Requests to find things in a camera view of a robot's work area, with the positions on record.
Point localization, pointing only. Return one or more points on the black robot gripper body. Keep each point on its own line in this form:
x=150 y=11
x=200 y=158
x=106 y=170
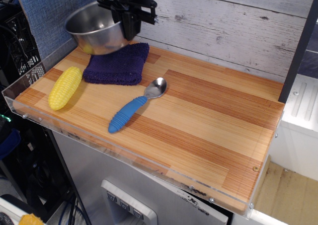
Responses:
x=145 y=10

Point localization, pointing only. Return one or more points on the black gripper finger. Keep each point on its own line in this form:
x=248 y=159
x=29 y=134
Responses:
x=117 y=14
x=131 y=24

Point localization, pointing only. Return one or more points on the stainless steel bowl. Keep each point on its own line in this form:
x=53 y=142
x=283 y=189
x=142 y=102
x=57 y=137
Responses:
x=93 y=29

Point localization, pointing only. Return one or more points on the purple folded towel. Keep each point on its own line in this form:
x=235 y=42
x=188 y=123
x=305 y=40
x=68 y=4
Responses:
x=123 y=67

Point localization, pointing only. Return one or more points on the yellow toy corn cob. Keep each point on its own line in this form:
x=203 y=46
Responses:
x=64 y=88

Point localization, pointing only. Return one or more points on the black plastic crate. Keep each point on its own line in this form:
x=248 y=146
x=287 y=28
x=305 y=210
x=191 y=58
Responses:
x=19 y=43

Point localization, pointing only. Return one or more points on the clear acrylic table guard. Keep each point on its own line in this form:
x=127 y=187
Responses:
x=205 y=141

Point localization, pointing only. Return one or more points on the toy fridge dispenser panel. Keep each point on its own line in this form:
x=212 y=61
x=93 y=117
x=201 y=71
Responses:
x=125 y=209

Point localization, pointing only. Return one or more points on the white toy sink counter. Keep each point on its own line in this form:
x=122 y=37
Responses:
x=295 y=144

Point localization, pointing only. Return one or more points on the yellow object bottom left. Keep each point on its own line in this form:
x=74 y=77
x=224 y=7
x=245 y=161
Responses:
x=30 y=219

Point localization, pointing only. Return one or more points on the blue handled metal spoon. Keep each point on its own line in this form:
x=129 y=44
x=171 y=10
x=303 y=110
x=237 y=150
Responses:
x=155 y=89

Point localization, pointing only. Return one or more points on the dark vertical post right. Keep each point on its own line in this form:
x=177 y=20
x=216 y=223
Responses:
x=300 y=51

